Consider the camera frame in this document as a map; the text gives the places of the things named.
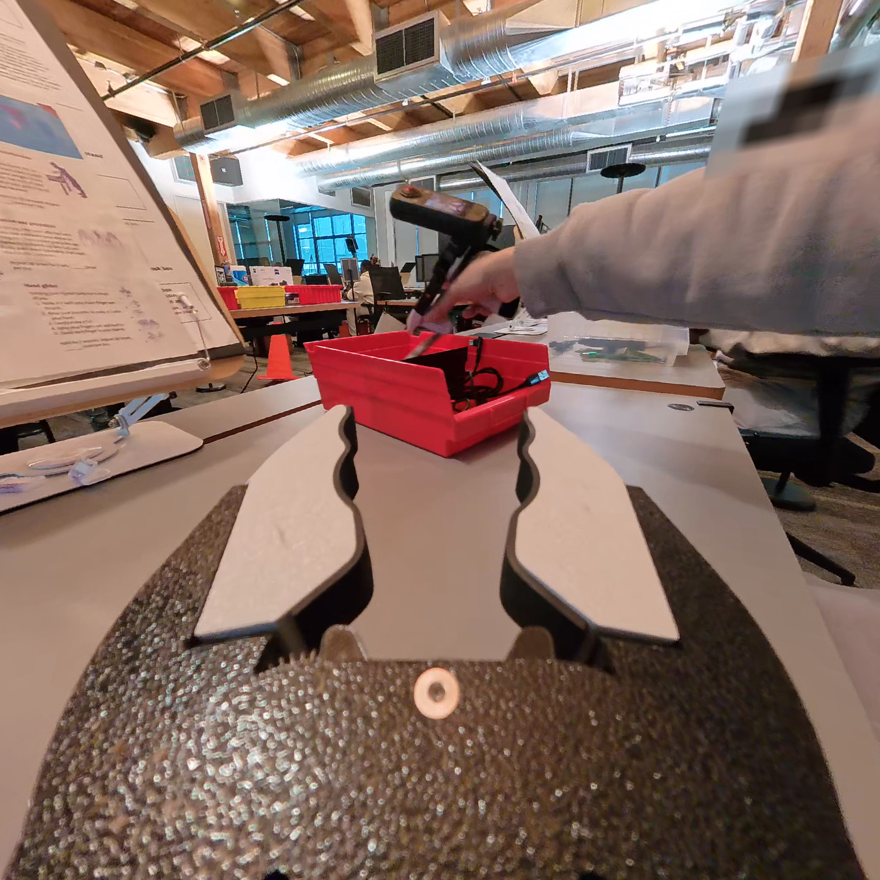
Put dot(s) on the black bin divider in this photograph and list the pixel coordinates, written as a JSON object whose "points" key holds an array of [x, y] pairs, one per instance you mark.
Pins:
{"points": [[440, 368]]}

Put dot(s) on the person's right forearm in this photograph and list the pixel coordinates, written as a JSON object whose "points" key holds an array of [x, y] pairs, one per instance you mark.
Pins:
{"points": [[687, 240]]}

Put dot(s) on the short red storage bin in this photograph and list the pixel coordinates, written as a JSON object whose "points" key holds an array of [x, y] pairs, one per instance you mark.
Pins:
{"points": [[227, 298]]}

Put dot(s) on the person's right hand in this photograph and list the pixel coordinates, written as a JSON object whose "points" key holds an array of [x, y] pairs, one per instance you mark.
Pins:
{"points": [[488, 282]]}

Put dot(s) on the printed instruction sheet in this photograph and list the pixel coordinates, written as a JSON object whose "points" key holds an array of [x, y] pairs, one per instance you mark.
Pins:
{"points": [[75, 227]]}

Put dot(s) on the duct vent grille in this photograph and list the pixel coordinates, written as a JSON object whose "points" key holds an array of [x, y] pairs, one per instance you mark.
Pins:
{"points": [[407, 45]]}

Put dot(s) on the wooden document stand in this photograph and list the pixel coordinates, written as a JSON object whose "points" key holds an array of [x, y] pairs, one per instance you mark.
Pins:
{"points": [[96, 399]]}

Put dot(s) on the red plastic bin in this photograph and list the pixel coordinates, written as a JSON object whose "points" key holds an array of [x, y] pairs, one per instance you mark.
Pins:
{"points": [[392, 399]]}

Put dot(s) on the black office chair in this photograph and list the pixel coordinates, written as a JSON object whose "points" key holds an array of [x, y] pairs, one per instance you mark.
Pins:
{"points": [[832, 412]]}

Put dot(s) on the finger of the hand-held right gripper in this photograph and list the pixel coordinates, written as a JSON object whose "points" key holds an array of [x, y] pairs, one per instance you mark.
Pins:
{"points": [[421, 322], [434, 344]]}

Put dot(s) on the long red storage bin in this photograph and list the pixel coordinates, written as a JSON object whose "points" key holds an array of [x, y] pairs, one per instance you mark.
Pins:
{"points": [[313, 294]]}

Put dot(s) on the silver air duct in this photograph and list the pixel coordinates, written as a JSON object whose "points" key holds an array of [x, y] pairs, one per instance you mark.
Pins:
{"points": [[522, 51]]}

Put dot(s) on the yellow storage bin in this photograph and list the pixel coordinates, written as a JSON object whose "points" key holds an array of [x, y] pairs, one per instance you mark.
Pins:
{"points": [[260, 298]]}

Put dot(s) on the clear plastic box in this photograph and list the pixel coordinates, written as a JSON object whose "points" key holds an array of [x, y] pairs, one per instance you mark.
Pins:
{"points": [[619, 340]]}

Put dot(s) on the distant document stand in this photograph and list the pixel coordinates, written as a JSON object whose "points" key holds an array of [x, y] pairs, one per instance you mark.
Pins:
{"points": [[515, 206]]}

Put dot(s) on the orange traffic cone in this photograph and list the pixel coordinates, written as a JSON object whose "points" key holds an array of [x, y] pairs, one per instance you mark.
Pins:
{"points": [[278, 361]]}

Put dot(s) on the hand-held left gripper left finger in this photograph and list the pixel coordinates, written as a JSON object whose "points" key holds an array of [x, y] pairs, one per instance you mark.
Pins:
{"points": [[289, 522]]}

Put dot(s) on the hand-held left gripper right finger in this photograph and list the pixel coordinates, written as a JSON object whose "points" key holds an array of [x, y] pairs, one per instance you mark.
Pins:
{"points": [[591, 536]]}

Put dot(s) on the black wall speaker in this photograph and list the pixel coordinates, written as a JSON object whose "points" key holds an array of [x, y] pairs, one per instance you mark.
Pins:
{"points": [[225, 170]]}

